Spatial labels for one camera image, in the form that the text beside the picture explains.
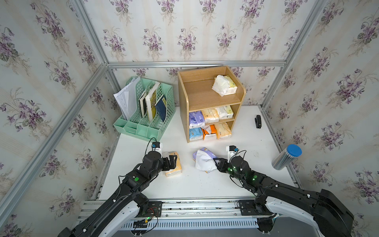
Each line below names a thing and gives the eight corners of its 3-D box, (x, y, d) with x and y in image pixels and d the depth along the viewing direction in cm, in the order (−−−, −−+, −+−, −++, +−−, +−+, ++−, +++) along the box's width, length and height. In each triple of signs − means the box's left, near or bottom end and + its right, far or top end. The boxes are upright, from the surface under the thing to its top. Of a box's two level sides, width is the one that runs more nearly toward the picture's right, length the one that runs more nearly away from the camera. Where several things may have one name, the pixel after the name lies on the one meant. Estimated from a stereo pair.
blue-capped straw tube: (270, 167, 90) (288, 152, 74) (272, 159, 94) (289, 142, 78) (281, 172, 88) (301, 157, 72) (282, 163, 92) (301, 147, 76)
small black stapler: (256, 128, 109) (258, 124, 105) (254, 118, 115) (256, 114, 112) (260, 128, 108) (262, 125, 105) (258, 118, 115) (260, 114, 112)
